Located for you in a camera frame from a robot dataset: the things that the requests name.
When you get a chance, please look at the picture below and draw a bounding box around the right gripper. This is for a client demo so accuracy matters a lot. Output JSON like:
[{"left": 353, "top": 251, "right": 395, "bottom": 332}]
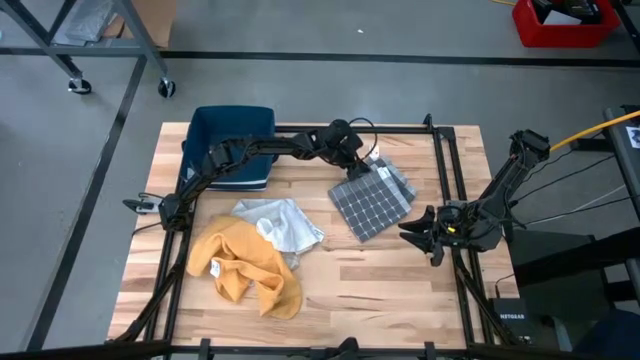
[{"left": 398, "top": 202, "right": 503, "bottom": 267}]

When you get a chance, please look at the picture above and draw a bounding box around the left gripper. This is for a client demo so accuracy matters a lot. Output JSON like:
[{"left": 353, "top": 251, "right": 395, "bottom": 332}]
[{"left": 319, "top": 118, "right": 374, "bottom": 182}]

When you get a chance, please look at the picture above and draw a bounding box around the grey checked towel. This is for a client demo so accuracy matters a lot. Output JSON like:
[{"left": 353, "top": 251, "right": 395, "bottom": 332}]
[{"left": 327, "top": 155, "right": 418, "bottom": 244}]

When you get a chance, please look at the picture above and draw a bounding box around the white towel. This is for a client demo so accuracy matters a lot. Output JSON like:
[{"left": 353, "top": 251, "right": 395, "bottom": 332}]
[{"left": 230, "top": 197, "right": 326, "bottom": 271}]

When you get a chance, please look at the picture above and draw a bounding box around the yellow towel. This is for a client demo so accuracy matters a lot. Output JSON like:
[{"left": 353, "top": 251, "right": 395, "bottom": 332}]
[{"left": 185, "top": 214, "right": 304, "bottom": 321}]

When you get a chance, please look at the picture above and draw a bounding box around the black Netgear router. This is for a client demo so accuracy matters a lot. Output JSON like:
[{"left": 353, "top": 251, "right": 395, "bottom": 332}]
[{"left": 488, "top": 297, "right": 535, "bottom": 346}]

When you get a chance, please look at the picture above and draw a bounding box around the navy blue fabric bin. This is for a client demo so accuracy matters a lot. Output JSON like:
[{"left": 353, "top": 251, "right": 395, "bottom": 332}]
[{"left": 178, "top": 104, "right": 277, "bottom": 192}]

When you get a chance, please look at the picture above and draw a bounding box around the black side stand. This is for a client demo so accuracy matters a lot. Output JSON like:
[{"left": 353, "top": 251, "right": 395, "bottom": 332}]
[{"left": 509, "top": 227, "right": 640, "bottom": 360}]

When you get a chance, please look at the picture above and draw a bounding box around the black table with sticker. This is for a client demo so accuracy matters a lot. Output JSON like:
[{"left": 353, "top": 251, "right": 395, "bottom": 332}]
[{"left": 602, "top": 104, "right": 640, "bottom": 221}]

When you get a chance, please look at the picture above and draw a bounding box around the dark blue object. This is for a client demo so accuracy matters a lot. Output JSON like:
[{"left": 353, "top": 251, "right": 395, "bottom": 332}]
[{"left": 574, "top": 308, "right": 640, "bottom": 360}]

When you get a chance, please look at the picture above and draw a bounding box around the red plastic bin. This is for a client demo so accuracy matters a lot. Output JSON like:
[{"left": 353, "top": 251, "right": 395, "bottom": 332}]
[{"left": 512, "top": 0, "right": 622, "bottom": 50}]

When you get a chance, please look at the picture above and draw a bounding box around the cardboard box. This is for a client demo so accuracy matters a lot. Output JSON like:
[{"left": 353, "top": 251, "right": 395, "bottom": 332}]
[{"left": 102, "top": 0, "right": 177, "bottom": 49}]

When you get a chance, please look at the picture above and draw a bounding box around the metal cart on wheels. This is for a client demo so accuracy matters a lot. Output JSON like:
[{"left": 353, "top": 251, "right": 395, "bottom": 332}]
[{"left": 0, "top": 0, "right": 177, "bottom": 100}]

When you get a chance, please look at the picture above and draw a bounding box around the black equipment in bin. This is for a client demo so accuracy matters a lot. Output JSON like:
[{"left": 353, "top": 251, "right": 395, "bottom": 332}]
[{"left": 530, "top": 0, "right": 604, "bottom": 25}]

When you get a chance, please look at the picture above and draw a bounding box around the grey plastic bag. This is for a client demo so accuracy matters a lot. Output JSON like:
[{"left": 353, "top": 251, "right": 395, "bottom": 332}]
[{"left": 52, "top": 0, "right": 119, "bottom": 46}]

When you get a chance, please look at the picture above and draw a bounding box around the black aluminium table frame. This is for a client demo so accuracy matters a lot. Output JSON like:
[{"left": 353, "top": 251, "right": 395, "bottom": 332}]
[{"left": 107, "top": 113, "right": 521, "bottom": 360}]

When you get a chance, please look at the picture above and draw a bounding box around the black floor cable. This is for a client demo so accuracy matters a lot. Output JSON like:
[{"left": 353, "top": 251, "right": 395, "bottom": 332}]
[
  {"left": 499, "top": 153, "right": 617, "bottom": 204},
  {"left": 514, "top": 196, "right": 632, "bottom": 229}
]

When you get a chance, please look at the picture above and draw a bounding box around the white floor cable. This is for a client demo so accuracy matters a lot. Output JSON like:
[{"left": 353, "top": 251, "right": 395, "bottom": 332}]
[{"left": 569, "top": 184, "right": 629, "bottom": 214}]

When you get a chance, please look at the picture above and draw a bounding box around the yellow cable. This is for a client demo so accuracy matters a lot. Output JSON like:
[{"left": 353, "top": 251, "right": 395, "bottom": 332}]
[{"left": 549, "top": 109, "right": 640, "bottom": 153}]

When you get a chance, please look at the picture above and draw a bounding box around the black cable connector bracket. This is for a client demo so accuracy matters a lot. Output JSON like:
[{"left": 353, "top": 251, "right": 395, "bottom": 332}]
[{"left": 122, "top": 192, "right": 166, "bottom": 215}]

